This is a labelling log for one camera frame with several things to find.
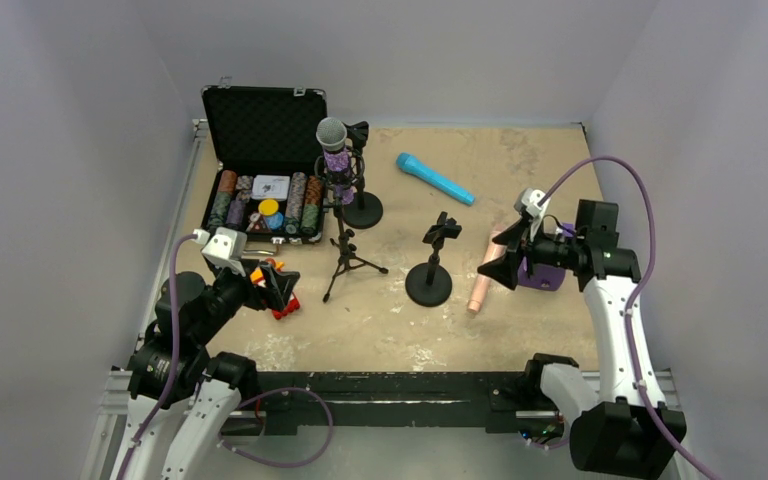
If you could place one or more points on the blue small blind chip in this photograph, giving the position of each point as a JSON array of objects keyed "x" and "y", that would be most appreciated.
[{"x": 274, "y": 221}]

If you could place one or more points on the yellow round chip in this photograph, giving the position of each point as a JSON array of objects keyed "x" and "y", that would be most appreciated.
[{"x": 268, "y": 207}]

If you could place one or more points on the black round-base mic stand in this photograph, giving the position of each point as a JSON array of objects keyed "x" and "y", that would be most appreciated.
[
  {"x": 429, "y": 284},
  {"x": 373, "y": 213}
]

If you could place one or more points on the triangular all-in marker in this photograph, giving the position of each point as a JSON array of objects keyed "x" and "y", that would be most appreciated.
[{"x": 257, "y": 224}]

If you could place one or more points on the white playing card deck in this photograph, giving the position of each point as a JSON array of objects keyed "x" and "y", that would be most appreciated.
[{"x": 270, "y": 187}]

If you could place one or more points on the black tripod mic stand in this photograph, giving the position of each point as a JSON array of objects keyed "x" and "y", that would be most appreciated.
[{"x": 348, "y": 259}]

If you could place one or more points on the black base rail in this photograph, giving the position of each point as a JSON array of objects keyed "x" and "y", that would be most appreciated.
[{"x": 493, "y": 402}]

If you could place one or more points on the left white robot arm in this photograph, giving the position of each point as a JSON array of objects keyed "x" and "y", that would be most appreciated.
[{"x": 180, "y": 395}]

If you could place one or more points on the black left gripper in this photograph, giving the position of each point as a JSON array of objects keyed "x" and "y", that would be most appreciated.
[{"x": 255, "y": 286}]

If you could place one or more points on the blue toy microphone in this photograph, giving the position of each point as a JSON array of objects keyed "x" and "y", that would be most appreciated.
[{"x": 411, "y": 165}]

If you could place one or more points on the red yellow toy block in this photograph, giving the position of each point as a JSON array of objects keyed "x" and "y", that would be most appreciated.
[{"x": 279, "y": 298}]

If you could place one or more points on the black poker chip case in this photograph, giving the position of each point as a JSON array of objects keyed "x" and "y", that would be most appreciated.
[{"x": 261, "y": 131}]

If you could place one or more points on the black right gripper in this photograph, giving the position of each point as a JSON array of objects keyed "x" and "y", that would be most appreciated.
[{"x": 526, "y": 244}]

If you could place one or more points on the purple metronome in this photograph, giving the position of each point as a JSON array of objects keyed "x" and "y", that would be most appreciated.
[{"x": 545, "y": 277}]

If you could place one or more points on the purple glitter microphone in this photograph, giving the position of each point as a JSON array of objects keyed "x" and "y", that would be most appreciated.
[{"x": 332, "y": 135}]

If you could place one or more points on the pink toy microphone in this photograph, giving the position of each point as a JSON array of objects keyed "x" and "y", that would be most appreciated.
[{"x": 481, "y": 284}]

